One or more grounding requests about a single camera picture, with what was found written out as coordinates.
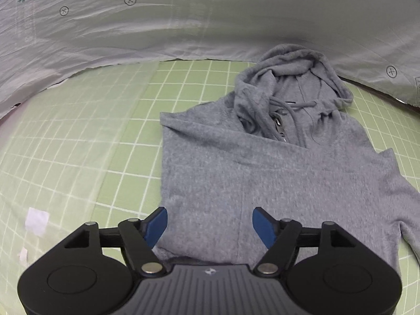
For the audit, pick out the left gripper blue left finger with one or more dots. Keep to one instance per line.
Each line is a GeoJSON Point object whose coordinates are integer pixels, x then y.
{"type": "Point", "coordinates": [154, 225]}

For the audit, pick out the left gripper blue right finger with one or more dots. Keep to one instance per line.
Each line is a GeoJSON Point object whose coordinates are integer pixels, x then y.
{"type": "Point", "coordinates": [265, 226]}

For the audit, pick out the large white tape piece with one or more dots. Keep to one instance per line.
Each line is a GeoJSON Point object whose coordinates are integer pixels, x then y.
{"type": "Point", "coordinates": [36, 221]}

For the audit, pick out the grey zip hoodie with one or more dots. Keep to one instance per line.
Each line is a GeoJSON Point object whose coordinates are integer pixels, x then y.
{"type": "Point", "coordinates": [281, 140]}

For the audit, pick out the grey carrot print sheet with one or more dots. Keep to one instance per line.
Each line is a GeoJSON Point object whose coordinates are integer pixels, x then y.
{"type": "Point", "coordinates": [372, 42]}

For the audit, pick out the small white tape piece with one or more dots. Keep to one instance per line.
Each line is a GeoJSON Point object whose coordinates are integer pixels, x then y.
{"type": "Point", "coordinates": [23, 257]}

